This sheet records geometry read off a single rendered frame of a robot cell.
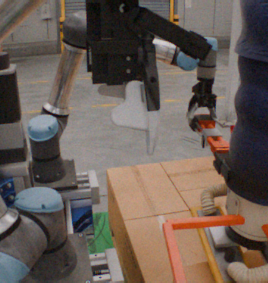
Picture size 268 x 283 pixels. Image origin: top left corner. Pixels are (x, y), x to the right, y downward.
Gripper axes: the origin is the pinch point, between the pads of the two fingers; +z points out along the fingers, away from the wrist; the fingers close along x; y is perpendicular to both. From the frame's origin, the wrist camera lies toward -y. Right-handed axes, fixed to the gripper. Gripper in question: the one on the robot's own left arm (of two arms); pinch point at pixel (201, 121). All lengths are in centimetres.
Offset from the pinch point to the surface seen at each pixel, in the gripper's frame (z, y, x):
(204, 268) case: 26, 57, -11
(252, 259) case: 26, 55, 6
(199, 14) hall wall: 3, -972, 261
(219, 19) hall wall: 19, -984, 335
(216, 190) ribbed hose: 5.0, 44.2, -6.1
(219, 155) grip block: -1.6, 33.6, -2.7
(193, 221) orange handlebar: -1, 65, -19
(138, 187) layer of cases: 66, -53, -22
